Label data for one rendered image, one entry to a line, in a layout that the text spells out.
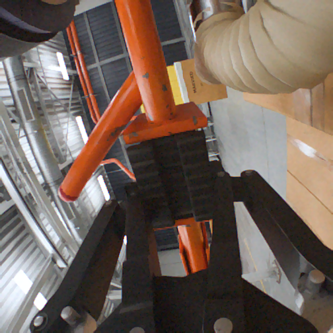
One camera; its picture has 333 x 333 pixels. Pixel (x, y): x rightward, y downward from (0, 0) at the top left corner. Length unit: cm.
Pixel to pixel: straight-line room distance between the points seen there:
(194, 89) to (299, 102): 167
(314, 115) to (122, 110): 17
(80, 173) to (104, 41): 1147
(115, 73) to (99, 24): 281
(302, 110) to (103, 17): 1190
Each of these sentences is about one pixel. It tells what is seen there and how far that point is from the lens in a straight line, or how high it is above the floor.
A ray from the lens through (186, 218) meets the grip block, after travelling 16.
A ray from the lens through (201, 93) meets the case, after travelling 187.
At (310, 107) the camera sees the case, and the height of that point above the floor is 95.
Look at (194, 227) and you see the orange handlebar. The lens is 18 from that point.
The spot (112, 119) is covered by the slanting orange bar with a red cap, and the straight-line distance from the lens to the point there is 16.
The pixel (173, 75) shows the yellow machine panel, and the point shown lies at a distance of 742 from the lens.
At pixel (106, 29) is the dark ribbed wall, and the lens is 1175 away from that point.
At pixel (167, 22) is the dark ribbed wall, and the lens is 1127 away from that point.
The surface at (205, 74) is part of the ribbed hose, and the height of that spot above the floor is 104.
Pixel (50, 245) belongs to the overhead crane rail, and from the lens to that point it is 299.
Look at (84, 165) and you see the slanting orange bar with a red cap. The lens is 19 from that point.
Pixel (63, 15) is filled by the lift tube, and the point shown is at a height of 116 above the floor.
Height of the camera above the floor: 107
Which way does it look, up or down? 8 degrees up
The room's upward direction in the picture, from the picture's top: 102 degrees counter-clockwise
